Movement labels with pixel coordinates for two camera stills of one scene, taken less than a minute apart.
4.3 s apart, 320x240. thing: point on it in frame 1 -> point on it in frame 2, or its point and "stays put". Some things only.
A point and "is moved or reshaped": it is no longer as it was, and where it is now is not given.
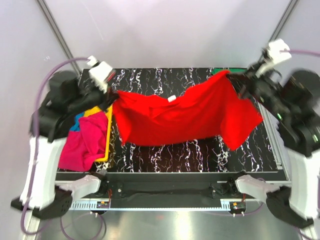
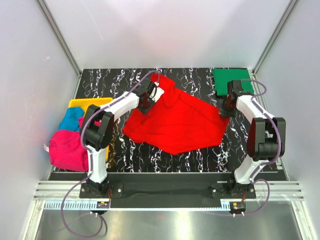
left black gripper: (108, 99) -> (144, 111)
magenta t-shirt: (80, 148) stays put
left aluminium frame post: (52, 21) stays put
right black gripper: (242, 81) -> (223, 112)
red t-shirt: (215, 108) is moved or reshaped
